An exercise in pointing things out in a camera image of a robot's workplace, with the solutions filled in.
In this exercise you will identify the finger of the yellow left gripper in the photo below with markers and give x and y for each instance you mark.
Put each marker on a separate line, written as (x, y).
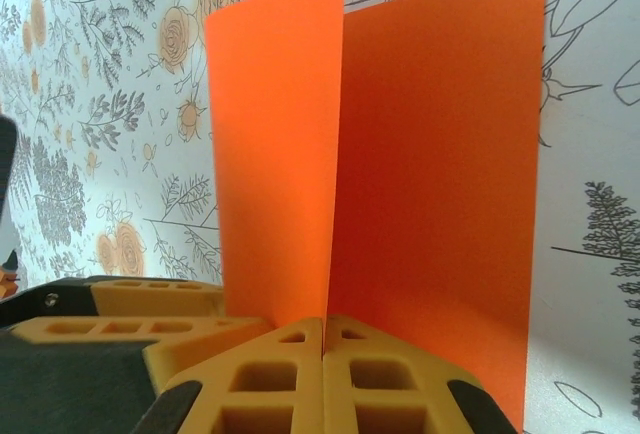
(200, 349)
(205, 301)

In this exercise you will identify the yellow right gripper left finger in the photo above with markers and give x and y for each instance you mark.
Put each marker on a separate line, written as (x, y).
(307, 384)

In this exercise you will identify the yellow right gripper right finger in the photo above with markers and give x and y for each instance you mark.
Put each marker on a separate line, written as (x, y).
(340, 389)

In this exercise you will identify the orange square paper sheet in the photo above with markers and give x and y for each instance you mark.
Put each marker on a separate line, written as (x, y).
(280, 154)

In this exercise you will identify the floral patterned tablecloth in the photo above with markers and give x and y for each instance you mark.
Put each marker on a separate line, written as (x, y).
(100, 104)

